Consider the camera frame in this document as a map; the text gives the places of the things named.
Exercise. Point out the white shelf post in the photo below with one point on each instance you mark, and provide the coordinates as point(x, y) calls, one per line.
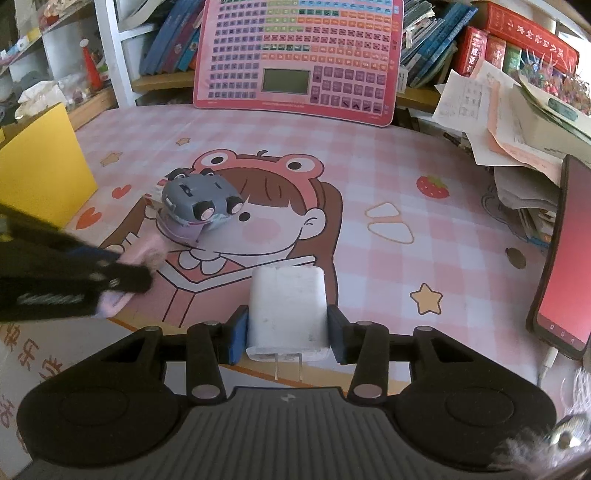
point(113, 53)

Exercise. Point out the row of blue books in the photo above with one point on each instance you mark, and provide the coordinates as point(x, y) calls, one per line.
point(176, 19)

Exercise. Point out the pink cartoon desk mat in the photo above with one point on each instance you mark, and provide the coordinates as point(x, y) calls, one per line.
point(407, 228)

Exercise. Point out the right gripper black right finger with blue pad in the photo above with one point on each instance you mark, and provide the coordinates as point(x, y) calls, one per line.
point(365, 346)

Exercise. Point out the black smartphone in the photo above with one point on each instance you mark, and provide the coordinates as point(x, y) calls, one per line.
point(560, 311)

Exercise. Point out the pile of papers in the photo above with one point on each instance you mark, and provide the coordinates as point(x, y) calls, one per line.
point(532, 141)

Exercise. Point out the grey toy car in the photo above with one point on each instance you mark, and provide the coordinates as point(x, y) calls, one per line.
point(202, 198)

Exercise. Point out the large white wall charger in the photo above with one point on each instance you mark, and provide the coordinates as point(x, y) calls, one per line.
point(288, 316)

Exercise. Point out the pink tube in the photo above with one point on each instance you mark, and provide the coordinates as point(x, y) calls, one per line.
point(131, 273)

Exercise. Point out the pink learning keyboard toy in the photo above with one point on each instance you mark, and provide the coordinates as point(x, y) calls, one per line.
point(332, 59)

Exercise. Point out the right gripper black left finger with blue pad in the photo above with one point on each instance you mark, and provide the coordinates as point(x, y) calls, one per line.
point(209, 345)

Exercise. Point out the tissue pack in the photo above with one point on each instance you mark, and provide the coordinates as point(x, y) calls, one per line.
point(38, 98)

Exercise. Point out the yellow cardboard box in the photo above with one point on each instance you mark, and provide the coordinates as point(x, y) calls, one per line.
point(43, 169)

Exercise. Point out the red books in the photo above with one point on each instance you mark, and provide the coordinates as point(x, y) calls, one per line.
point(494, 29)

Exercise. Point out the small pink white box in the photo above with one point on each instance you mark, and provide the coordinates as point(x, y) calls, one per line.
point(153, 203)

